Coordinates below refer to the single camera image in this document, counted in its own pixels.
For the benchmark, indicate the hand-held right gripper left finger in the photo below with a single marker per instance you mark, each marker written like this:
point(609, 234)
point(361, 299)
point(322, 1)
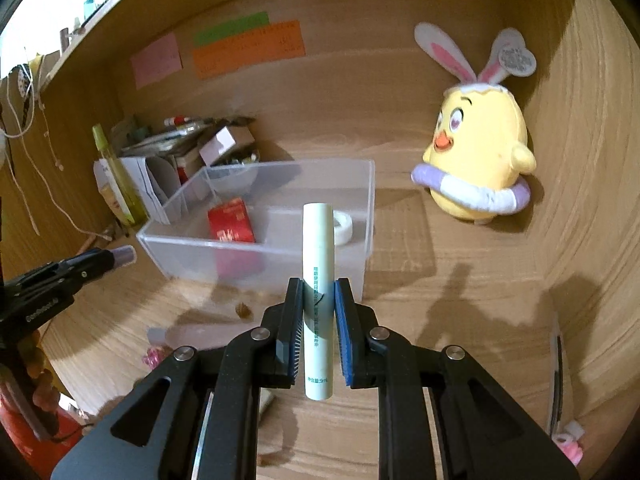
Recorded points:
point(295, 332)

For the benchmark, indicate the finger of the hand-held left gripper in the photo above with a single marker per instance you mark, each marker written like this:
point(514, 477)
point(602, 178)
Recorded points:
point(87, 260)
point(60, 280)

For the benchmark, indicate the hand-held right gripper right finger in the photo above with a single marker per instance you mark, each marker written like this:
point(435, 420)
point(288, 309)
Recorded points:
point(345, 335)

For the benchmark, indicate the lavender cosmetic tube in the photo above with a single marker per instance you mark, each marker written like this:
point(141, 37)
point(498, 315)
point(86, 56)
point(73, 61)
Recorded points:
point(124, 255)

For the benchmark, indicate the pale green cosmetic tube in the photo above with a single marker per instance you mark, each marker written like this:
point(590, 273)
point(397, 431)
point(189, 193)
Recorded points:
point(317, 240)

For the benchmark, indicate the clear plastic storage box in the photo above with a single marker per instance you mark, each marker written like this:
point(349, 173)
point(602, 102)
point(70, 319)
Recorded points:
point(200, 257)

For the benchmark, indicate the person's left hand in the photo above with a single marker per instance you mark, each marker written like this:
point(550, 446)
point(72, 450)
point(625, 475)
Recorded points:
point(44, 377)

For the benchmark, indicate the small brown wrapper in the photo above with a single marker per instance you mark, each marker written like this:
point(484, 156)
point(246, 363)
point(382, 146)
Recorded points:
point(243, 310)

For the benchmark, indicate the beige lotion tube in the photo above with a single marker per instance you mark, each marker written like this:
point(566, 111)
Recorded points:
point(109, 197)

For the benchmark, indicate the yellow-green spray bottle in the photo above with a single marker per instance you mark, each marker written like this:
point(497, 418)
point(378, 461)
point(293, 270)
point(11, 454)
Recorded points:
point(117, 180)

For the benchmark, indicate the orange garment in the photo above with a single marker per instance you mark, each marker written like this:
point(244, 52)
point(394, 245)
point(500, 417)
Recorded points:
point(30, 430)

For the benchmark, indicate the stack of white paper boxes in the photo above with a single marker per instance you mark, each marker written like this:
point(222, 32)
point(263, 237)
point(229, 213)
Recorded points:
point(155, 180)

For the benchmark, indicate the white tape roll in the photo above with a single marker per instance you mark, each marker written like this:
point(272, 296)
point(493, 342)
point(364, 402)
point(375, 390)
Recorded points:
point(344, 227)

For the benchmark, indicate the small red candy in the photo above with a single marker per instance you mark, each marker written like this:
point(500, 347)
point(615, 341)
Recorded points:
point(155, 356)

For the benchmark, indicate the red cosmetic tube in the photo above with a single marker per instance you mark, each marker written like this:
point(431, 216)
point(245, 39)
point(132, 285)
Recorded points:
point(230, 222)

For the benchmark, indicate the small green container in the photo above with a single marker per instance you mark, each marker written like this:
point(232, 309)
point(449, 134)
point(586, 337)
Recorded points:
point(134, 131)

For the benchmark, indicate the small red carton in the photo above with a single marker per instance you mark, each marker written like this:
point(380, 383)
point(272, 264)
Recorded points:
point(187, 165)

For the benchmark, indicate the pile of foil packets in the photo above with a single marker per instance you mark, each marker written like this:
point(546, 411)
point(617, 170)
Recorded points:
point(165, 140)

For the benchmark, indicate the red white pen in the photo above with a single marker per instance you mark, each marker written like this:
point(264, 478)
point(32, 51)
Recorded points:
point(180, 121)

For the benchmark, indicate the small white box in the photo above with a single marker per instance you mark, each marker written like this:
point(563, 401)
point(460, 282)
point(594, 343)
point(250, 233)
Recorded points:
point(225, 144)

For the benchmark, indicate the spotted hanging ornament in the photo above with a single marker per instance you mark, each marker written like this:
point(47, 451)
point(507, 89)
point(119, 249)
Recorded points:
point(22, 80)

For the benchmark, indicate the brown hair claw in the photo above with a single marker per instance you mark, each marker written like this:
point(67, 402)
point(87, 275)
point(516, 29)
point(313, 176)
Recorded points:
point(235, 121)

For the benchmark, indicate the pink sticky note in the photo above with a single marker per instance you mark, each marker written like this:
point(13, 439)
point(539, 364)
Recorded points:
point(156, 60)

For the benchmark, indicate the yellow chick plush toy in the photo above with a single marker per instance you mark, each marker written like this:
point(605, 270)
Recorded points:
point(475, 140)

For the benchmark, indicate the pink white trinket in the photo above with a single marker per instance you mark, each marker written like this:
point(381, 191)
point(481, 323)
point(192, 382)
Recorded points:
point(570, 442)

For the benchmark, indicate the orange sticky note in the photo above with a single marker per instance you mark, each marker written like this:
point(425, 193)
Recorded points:
point(250, 50)

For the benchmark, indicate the green sticky note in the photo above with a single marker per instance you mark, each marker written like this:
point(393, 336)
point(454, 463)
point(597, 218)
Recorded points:
point(230, 29)

